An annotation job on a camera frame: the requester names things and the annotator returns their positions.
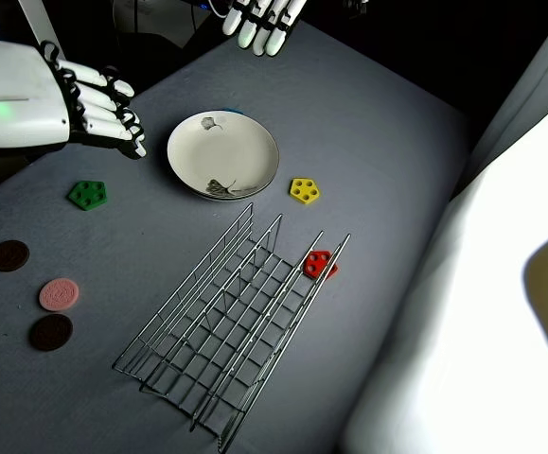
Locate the grey table cloth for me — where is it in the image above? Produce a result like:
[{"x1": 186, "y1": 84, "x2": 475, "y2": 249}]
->
[{"x1": 0, "y1": 18, "x2": 474, "y2": 454}]

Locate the green pentagon block with holes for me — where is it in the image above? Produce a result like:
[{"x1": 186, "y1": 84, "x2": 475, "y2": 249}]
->
[{"x1": 67, "y1": 180, "x2": 109, "y2": 212}]

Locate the red pentagon block with holes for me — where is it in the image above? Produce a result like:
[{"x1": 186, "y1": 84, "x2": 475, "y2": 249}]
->
[{"x1": 302, "y1": 249, "x2": 339, "y2": 281}]

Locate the dark-rimmed bowl with leaf print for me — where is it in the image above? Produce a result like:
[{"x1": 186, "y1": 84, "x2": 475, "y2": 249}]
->
[{"x1": 186, "y1": 182, "x2": 269, "y2": 203}]

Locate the silver wire dish rack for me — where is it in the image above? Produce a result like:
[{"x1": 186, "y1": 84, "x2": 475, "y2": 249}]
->
[{"x1": 112, "y1": 202, "x2": 352, "y2": 454}]

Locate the yellow pentagon block with holes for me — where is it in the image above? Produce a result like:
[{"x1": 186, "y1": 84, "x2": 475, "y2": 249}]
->
[{"x1": 288, "y1": 177, "x2": 324, "y2": 206}]

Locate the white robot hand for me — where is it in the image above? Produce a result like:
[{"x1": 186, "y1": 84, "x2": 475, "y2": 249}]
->
[
  {"x1": 0, "y1": 40, "x2": 148, "y2": 161},
  {"x1": 221, "y1": 0, "x2": 309, "y2": 58}
]

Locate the white metal frame post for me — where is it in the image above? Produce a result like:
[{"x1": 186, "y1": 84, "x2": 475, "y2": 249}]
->
[{"x1": 16, "y1": 0, "x2": 62, "y2": 52}]

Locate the dark brown round cookie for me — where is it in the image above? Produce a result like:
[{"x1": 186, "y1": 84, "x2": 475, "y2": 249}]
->
[
  {"x1": 0, "y1": 239, "x2": 31, "y2": 273},
  {"x1": 28, "y1": 314, "x2": 74, "y2": 352}
]

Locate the pink round cookie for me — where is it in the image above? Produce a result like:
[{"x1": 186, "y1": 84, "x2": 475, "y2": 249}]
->
[{"x1": 38, "y1": 277, "x2": 80, "y2": 312}]

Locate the white shallow ginkgo plate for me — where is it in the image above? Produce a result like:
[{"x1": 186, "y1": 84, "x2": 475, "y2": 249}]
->
[{"x1": 167, "y1": 111, "x2": 280, "y2": 200}]

